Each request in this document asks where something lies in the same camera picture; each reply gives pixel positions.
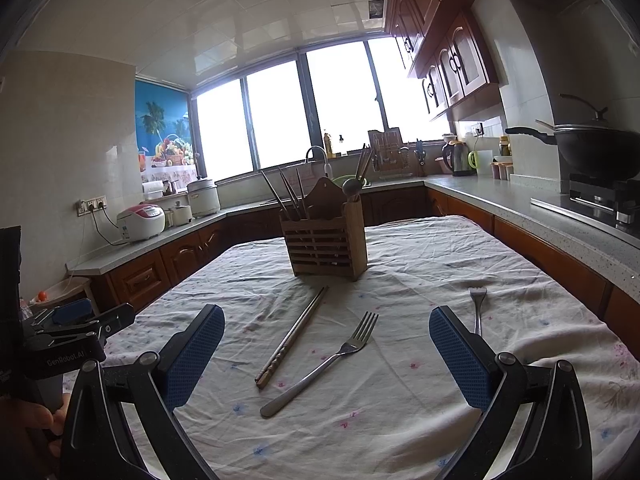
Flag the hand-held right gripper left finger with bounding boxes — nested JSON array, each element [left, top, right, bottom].
[[59, 304, 226, 480]]

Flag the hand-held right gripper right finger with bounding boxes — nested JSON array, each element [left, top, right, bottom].
[[428, 304, 594, 480]]

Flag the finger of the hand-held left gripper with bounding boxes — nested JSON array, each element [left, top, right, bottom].
[[50, 298, 96, 326], [75, 303, 136, 347]]

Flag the large metal fork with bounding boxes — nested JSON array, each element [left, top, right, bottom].
[[260, 311, 380, 419]]

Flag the wooden utensil holder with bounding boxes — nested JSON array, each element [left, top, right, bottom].
[[279, 177, 369, 282]]

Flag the person's left hand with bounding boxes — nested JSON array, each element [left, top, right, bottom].
[[0, 394, 72, 467]]

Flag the wooden stool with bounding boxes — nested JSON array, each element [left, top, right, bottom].
[[29, 277, 94, 312]]

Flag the small metal fork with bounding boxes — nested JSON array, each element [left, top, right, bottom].
[[468, 287, 489, 337]]

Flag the white floral tablecloth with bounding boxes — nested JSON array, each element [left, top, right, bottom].
[[102, 215, 640, 480]]

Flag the wooden base cabinets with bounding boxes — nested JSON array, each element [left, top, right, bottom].
[[94, 180, 640, 342]]

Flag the red and white rice cooker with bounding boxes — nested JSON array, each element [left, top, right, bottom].
[[116, 203, 166, 244]]

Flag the small white cooker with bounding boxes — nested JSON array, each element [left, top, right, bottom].
[[164, 201, 195, 228]]

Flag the large white cooker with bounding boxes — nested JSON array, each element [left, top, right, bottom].
[[186, 175, 222, 219]]

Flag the grey stone countertop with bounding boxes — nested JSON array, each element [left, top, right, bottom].
[[66, 174, 640, 292]]

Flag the green and white pitcher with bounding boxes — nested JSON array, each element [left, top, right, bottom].
[[467, 148, 494, 176]]

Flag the steel electric kettle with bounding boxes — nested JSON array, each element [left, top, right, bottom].
[[440, 138, 474, 177]]

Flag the knife holder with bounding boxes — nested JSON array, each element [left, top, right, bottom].
[[413, 138, 429, 177]]

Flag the tropical printed window blind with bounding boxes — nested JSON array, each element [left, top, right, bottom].
[[134, 77, 199, 184]]

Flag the gas stove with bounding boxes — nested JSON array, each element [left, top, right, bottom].
[[529, 172, 640, 234]]

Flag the dish rack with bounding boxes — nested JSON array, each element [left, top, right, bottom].
[[367, 127, 416, 181]]

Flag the chrome faucet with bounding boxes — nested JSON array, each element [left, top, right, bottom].
[[304, 145, 334, 179]]

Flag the kitchen window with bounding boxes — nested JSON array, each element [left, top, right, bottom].
[[192, 35, 452, 184]]

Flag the black wok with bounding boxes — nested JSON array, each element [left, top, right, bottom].
[[504, 92, 640, 181]]

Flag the wooden upper cabinets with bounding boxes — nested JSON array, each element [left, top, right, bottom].
[[384, 0, 502, 122]]

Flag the black power cord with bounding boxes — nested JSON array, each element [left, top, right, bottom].
[[91, 207, 127, 247]]

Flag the wall socket strip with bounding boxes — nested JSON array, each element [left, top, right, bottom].
[[77, 194, 109, 217]]

